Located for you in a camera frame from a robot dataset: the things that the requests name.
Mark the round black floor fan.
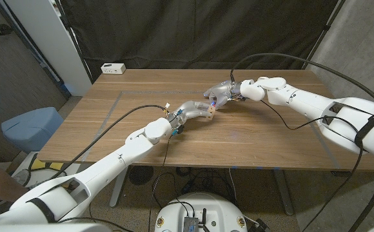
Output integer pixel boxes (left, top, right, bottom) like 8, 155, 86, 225
128, 165, 155, 186

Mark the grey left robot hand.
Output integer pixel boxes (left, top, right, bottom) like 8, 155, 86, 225
169, 100, 214, 130

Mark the white power strip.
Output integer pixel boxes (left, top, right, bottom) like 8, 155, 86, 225
100, 63, 127, 75

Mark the thin black right arm wire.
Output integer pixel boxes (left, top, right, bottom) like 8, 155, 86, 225
259, 99, 365, 232

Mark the grey electronics box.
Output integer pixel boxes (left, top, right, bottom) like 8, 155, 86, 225
182, 216, 201, 232

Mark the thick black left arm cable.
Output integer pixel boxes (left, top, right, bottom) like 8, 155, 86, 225
50, 104, 172, 180

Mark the grey table leg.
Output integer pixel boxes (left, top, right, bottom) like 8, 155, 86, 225
272, 169, 294, 216

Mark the grey tape outline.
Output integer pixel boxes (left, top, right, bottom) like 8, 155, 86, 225
80, 90, 339, 170

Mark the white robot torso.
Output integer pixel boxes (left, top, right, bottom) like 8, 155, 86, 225
154, 192, 248, 232

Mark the white cabinet panel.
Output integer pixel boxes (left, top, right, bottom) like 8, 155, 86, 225
5, 0, 93, 97

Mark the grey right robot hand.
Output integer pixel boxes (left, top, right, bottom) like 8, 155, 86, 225
202, 80, 244, 110

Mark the black backdrop curtain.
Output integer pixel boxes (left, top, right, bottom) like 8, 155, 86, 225
59, 0, 348, 81

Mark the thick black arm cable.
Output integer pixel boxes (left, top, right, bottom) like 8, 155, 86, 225
50, 104, 172, 180
229, 52, 374, 232

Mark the black floor cable bundle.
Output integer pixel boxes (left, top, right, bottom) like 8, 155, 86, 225
151, 166, 239, 210

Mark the blue-grey plastic bin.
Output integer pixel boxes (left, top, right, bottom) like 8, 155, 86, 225
1, 106, 64, 154

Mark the black backdrop stand pole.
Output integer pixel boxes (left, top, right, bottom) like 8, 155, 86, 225
302, 0, 348, 70
54, 0, 95, 84

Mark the thin black left arm wire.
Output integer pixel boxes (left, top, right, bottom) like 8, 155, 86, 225
57, 133, 175, 232

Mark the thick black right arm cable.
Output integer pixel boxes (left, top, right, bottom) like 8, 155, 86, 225
229, 52, 374, 232

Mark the white table leg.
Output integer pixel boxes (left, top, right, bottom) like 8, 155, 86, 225
109, 172, 129, 208

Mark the thin black arm wire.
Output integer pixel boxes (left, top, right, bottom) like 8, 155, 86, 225
259, 99, 365, 232
57, 133, 175, 232

